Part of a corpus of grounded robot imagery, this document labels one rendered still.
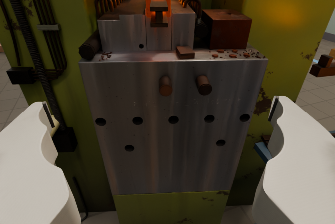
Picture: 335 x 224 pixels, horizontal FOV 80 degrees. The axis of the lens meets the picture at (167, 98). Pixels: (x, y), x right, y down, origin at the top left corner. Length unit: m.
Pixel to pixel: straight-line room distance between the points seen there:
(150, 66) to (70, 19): 0.30
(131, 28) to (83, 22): 0.20
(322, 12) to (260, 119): 0.38
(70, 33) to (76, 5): 0.08
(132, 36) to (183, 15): 0.11
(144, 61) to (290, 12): 0.44
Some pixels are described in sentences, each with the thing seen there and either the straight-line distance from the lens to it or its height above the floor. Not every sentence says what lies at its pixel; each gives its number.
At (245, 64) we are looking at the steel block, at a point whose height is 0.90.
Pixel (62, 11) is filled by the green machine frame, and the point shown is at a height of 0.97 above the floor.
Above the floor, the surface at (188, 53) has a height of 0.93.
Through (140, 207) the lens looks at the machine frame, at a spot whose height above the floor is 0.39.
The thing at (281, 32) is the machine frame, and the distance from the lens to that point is 0.69.
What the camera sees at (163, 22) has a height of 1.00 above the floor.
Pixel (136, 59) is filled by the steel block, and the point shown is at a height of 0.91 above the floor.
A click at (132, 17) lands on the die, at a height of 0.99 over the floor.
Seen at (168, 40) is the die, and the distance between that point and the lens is 0.45.
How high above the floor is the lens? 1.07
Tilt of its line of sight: 33 degrees down
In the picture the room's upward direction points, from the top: straight up
